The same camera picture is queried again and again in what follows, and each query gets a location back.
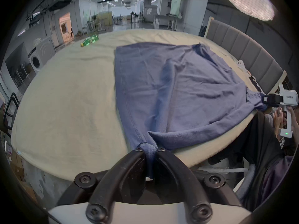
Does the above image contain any blue shirt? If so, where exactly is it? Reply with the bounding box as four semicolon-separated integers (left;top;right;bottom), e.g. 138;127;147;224
114;42;268;180

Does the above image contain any person's body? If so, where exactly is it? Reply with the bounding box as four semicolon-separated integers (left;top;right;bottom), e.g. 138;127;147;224
207;111;299;213

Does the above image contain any bed with beige sheet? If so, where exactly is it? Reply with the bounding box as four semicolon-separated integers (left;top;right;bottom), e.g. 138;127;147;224
11;29;267;182

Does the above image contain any black chair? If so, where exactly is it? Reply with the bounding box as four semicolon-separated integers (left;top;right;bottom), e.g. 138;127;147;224
2;92;20;133

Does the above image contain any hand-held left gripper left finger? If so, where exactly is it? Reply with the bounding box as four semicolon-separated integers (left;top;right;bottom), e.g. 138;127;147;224
57;148;150;224

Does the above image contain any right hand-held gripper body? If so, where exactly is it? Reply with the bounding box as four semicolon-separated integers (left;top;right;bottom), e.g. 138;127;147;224
268;83;299;139

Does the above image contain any white hand controller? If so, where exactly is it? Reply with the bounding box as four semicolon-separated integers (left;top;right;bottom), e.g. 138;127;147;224
236;59;247;73

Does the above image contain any person's right hand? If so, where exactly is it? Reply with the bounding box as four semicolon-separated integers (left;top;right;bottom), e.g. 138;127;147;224
272;108;289;135

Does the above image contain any white table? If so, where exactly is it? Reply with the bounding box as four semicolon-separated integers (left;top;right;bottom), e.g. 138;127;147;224
153;14;184;31

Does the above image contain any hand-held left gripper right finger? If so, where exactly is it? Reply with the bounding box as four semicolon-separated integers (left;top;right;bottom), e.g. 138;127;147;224
154;147;242;224

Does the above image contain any white washing machine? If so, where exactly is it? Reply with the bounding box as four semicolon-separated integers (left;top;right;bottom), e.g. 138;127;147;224
28;35;57;74

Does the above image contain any grey padded headboard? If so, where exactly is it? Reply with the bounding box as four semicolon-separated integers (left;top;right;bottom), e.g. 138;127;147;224
205;16;289;95

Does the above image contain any green plastic bottle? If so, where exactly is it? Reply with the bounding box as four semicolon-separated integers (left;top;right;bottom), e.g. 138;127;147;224
80;34;100;48

